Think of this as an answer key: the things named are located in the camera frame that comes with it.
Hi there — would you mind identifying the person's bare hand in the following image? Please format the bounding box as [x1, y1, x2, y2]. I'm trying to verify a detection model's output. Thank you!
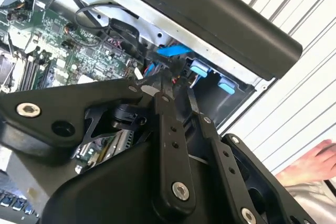
[275, 139, 336, 186]

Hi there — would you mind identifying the multicoloured power wire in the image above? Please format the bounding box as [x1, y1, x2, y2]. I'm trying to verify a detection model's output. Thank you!
[167, 58, 190, 86]

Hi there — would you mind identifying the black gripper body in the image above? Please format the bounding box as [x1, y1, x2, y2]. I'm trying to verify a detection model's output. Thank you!
[41, 103, 238, 224]

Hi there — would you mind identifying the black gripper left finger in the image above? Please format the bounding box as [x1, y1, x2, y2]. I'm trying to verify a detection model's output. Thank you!
[0, 72, 198, 216]

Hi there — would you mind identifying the hard disk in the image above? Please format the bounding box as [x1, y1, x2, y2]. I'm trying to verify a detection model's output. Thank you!
[188, 58, 237, 96]

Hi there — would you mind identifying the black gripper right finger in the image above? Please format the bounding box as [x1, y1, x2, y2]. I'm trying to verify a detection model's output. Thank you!
[186, 88, 320, 224]

